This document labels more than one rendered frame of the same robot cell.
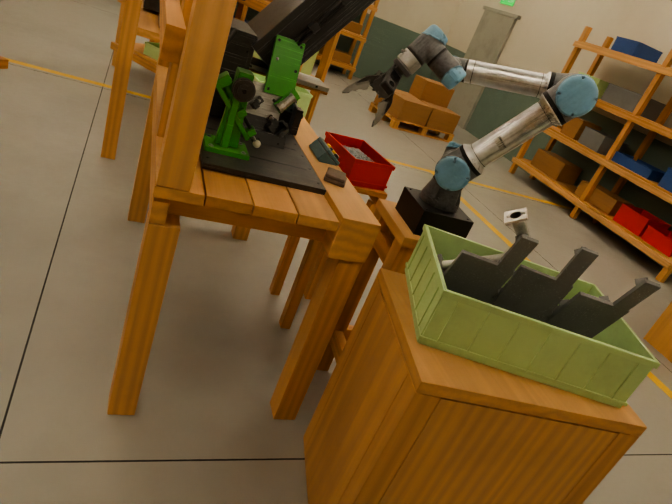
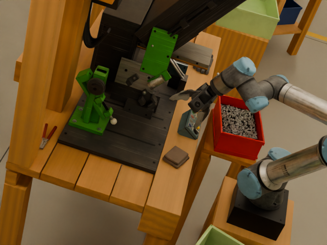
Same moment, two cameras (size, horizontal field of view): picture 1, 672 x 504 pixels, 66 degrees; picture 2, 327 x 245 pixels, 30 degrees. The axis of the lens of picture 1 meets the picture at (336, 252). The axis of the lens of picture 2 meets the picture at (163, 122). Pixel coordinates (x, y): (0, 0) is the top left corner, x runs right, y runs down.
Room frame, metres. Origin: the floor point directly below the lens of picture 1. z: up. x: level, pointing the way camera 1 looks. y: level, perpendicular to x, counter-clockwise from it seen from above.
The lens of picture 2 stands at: (-0.02, -0.69, 2.53)
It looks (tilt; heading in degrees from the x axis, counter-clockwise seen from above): 36 degrees down; 26
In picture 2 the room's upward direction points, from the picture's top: 19 degrees clockwise
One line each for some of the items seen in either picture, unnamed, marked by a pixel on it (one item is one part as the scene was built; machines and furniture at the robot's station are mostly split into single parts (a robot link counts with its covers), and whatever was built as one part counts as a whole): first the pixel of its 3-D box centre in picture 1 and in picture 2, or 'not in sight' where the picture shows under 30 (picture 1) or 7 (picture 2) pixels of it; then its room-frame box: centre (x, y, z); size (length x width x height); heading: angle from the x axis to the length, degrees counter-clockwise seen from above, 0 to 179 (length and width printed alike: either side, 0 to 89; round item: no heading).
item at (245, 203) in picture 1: (218, 219); (115, 155); (2.08, 0.54, 0.44); 1.49 x 0.70 x 0.88; 27
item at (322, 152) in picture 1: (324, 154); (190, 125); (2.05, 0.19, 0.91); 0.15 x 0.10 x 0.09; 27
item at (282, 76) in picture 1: (282, 66); (159, 49); (2.04, 0.45, 1.17); 0.13 x 0.12 x 0.20; 27
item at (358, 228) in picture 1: (303, 155); (187, 115); (2.21, 0.29, 0.82); 1.50 x 0.14 x 0.15; 27
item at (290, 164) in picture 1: (244, 124); (135, 87); (2.08, 0.54, 0.89); 1.10 x 0.42 x 0.02; 27
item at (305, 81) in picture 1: (280, 73); (170, 46); (2.20, 0.49, 1.11); 0.39 x 0.16 x 0.03; 117
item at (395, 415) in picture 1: (444, 433); not in sight; (1.36, -0.55, 0.39); 0.68 x 0.52 x 0.79; 107
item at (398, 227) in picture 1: (425, 229); (253, 215); (1.89, -0.28, 0.83); 0.32 x 0.32 x 0.04; 23
